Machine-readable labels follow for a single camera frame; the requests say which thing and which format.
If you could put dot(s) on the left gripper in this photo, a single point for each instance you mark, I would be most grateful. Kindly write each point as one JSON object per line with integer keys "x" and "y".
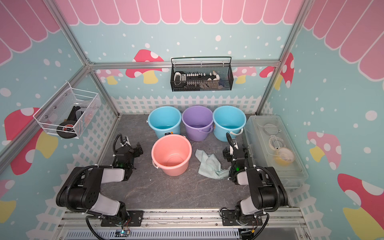
{"x": 136, "y": 152}

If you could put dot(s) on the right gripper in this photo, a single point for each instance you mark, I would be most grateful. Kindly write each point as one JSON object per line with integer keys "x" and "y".
{"x": 227, "y": 154}

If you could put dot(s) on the light green cloth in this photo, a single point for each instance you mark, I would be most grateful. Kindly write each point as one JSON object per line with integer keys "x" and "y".
{"x": 210, "y": 166}

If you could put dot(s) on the pink bucket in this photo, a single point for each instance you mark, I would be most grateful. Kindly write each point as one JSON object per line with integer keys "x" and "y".
{"x": 172, "y": 154}

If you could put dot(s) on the teal bucket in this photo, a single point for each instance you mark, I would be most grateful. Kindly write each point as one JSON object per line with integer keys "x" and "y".
{"x": 165, "y": 121}
{"x": 228, "y": 119}

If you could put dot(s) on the purple bucket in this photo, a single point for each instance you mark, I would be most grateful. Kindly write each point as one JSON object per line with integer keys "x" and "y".
{"x": 198, "y": 121}

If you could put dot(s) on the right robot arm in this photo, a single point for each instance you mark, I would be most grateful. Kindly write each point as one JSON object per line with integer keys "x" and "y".
{"x": 267, "y": 192}

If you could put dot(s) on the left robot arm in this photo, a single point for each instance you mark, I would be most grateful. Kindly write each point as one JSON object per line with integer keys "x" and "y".
{"x": 81, "y": 192}

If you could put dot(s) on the clear plastic storage box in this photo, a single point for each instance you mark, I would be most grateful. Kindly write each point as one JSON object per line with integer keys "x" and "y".
{"x": 269, "y": 145}

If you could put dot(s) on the black tape dispenser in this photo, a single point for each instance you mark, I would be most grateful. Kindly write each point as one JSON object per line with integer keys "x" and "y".
{"x": 66, "y": 129}

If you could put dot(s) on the white power strip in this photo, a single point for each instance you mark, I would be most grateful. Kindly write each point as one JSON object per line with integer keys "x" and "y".
{"x": 194, "y": 80}

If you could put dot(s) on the white wire wall basket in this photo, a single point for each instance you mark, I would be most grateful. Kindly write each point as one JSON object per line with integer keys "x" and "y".
{"x": 57, "y": 109}

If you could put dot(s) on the black wire wall basket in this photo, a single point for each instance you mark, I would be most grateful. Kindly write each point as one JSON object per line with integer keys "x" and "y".
{"x": 221, "y": 65}

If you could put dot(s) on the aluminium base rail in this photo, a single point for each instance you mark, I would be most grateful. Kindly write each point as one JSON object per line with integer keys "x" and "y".
{"x": 205, "y": 224}

